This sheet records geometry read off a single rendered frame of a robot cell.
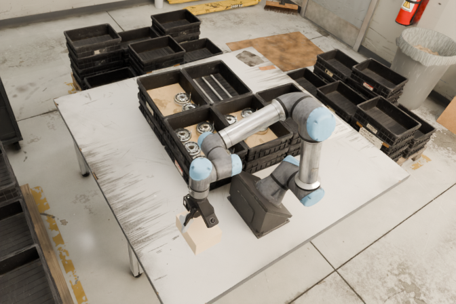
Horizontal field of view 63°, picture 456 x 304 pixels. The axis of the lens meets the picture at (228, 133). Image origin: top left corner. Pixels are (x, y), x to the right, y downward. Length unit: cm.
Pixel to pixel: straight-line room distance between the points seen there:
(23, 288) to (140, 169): 76
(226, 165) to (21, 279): 119
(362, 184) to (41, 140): 247
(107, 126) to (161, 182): 55
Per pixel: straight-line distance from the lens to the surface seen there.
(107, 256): 263
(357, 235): 298
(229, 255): 182
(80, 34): 362
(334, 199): 216
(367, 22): 493
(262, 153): 204
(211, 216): 143
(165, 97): 235
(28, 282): 209
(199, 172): 128
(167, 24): 389
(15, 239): 237
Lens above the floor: 228
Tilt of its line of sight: 43 degrees down
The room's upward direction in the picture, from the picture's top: 9 degrees clockwise
